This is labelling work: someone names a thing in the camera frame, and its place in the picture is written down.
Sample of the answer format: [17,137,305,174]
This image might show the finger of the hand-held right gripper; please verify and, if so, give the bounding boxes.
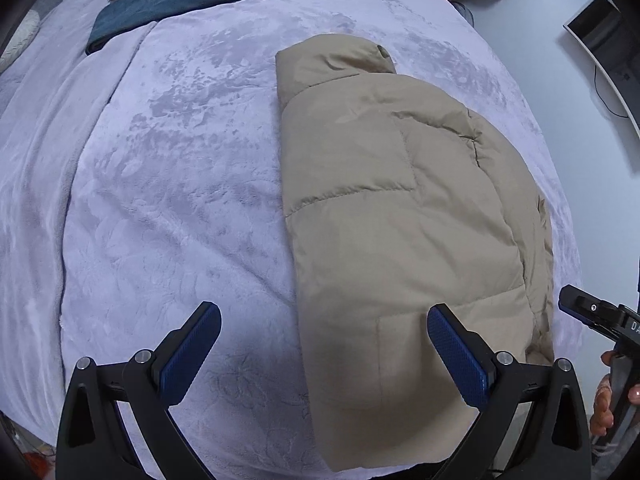
[558,285,623,337]

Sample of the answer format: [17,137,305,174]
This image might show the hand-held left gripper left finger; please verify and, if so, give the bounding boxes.
[56,301,223,480]

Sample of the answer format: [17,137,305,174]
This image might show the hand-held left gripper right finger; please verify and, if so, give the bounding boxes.
[426,302,593,480]

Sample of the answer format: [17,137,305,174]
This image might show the beige puffer jacket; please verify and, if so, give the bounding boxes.
[275,32,557,473]

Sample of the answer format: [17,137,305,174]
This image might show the person's right hand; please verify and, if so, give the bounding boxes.
[589,349,640,438]

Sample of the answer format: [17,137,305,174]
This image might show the lavender fleece blanket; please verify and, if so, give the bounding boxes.
[0,0,583,480]

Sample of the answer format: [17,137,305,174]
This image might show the dark monitor screen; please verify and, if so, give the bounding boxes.
[564,0,640,128]

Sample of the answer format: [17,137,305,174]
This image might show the folded blue jeans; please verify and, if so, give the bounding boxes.
[85,0,269,56]

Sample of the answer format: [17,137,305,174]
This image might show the round white pleated pillow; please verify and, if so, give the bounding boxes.
[0,9,41,74]

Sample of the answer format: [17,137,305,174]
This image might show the black cable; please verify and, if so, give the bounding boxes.
[593,64,630,120]

